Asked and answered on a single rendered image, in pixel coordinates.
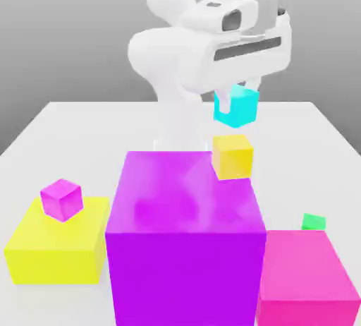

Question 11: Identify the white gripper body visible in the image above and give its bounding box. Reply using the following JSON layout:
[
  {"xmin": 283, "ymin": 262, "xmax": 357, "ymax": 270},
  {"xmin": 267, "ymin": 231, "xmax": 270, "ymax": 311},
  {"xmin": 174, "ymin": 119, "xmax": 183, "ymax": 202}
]
[{"xmin": 197, "ymin": 14, "xmax": 293, "ymax": 95}]

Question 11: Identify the small cyan cube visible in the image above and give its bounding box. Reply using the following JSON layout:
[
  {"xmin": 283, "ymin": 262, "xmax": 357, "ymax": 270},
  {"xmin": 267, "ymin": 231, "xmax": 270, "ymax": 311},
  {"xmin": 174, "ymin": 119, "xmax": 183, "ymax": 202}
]
[{"xmin": 212, "ymin": 83, "xmax": 260, "ymax": 129}]

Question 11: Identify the small orange cube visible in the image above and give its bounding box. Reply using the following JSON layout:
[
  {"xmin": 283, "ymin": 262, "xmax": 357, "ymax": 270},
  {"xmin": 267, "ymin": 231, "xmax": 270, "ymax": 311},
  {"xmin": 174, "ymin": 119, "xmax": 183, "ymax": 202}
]
[{"xmin": 211, "ymin": 134, "xmax": 255, "ymax": 181}]

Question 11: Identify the small green cube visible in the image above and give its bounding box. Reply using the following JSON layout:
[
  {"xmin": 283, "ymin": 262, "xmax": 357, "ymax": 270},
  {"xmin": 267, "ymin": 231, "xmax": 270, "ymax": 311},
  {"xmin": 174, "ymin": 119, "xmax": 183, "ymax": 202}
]
[{"xmin": 300, "ymin": 212, "xmax": 326, "ymax": 231}]

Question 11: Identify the small magenta cube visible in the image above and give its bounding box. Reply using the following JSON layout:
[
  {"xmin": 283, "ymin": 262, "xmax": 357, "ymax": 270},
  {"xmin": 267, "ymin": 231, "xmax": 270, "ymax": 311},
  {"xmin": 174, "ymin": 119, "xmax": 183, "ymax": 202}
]
[{"xmin": 39, "ymin": 178, "xmax": 85, "ymax": 223}]

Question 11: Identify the large purple box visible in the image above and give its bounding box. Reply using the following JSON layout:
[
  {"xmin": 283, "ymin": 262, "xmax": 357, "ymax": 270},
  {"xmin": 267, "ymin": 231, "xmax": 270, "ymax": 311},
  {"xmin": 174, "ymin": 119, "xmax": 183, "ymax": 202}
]
[{"xmin": 104, "ymin": 150, "xmax": 268, "ymax": 326}]

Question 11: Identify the large pink box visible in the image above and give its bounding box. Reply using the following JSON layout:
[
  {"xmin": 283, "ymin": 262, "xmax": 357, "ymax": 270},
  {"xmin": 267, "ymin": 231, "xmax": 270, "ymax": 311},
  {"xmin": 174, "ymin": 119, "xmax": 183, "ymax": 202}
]
[{"xmin": 255, "ymin": 229, "xmax": 361, "ymax": 326}]

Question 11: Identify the large yellow box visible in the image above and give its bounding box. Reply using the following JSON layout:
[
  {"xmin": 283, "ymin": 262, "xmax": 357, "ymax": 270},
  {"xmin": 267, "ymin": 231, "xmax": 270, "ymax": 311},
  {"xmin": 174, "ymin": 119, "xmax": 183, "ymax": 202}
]
[{"xmin": 3, "ymin": 195, "xmax": 111, "ymax": 286}]

